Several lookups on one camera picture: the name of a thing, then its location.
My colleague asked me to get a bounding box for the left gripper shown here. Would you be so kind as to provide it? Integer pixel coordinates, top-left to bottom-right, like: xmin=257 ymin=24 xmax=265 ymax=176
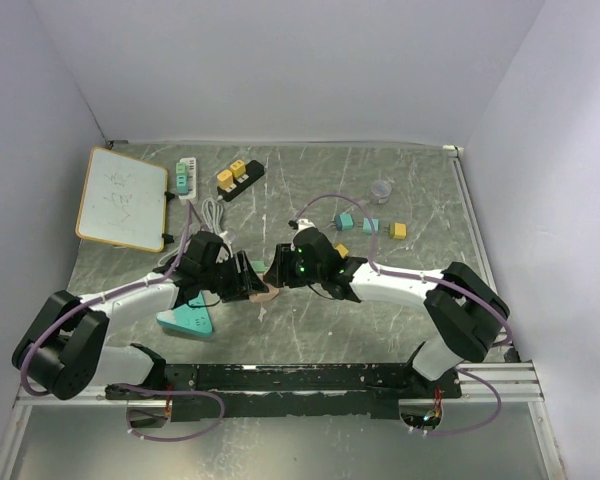
xmin=199 ymin=249 xmax=267 ymax=302

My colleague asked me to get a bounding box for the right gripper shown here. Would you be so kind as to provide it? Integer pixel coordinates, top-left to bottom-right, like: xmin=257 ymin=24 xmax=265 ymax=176
xmin=264 ymin=243 xmax=325 ymax=289

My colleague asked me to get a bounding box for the pink cube socket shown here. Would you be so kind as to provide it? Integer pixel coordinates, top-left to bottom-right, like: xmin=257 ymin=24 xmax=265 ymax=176
xmin=249 ymin=285 xmax=279 ymax=304

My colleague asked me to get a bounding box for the teal triangular socket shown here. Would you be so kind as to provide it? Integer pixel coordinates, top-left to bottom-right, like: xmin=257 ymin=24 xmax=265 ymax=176
xmin=156 ymin=293 xmax=214 ymax=339

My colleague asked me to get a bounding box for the yellow plug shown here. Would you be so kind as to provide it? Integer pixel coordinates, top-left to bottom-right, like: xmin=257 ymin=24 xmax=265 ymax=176
xmin=230 ymin=160 xmax=246 ymax=179
xmin=216 ymin=169 xmax=235 ymax=191
xmin=385 ymin=222 xmax=408 ymax=240
xmin=334 ymin=244 xmax=349 ymax=259

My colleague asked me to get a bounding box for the green plug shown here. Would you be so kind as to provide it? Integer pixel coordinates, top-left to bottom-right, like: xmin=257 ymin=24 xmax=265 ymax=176
xmin=251 ymin=260 xmax=267 ymax=273
xmin=175 ymin=161 xmax=188 ymax=177

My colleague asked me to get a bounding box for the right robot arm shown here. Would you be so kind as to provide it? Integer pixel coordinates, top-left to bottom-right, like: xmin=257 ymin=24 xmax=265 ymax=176
xmin=264 ymin=226 xmax=510 ymax=398

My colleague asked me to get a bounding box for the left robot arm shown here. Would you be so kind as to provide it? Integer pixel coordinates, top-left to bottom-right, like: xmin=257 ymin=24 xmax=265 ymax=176
xmin=12 ymin=231 xmax=269 ymax=400

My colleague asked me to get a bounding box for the teal plug on white strip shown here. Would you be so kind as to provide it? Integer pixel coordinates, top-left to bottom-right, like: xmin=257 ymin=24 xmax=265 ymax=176
xmin=176 ymin=174 xmax=189 ymax=196

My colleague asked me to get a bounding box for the green plug on white strip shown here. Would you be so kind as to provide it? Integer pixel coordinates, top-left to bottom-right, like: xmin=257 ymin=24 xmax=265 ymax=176
xmin=175 ymin=161 xmax=188 ymax=177

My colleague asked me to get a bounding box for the black power strip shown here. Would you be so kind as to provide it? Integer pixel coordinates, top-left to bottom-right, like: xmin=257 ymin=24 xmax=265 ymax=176
xmin=216 ymin=160 xmax=266 ymax=202

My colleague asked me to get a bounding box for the clear plastic cup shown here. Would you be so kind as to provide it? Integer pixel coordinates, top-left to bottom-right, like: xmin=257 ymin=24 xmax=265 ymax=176
xmin=370 ymin=180 xmax=392 ymax=205

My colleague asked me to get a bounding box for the white power strip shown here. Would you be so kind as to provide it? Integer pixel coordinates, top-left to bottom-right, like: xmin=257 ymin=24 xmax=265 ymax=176
xmin=177 ymin=157 xmax=198 ymax=205

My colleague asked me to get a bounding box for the small whiteboard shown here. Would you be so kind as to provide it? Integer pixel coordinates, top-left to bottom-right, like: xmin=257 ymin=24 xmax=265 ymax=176
xmin=75 ymin=147 xmax=168 ymax=253

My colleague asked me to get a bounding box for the black base bar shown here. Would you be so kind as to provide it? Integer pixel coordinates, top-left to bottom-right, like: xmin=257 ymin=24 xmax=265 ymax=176
xmin=104 ymin=362 xmax=464 ymax=424

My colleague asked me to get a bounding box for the grey coiled power cable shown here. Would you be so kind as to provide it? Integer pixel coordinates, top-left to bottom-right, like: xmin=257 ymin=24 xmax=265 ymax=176
xmin=158 ymin=197 xmax=231 ymax=266

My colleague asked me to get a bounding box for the white strip cable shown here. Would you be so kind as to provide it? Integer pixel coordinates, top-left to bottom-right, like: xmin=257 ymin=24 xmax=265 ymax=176
xmin=177 ymin=203 xmax=194 ymax=251

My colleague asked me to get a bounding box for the aluminium rail frame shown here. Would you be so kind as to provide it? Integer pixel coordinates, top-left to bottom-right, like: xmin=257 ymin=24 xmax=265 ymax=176
xmin=3 ymin=141 xmax=565 ymax=479

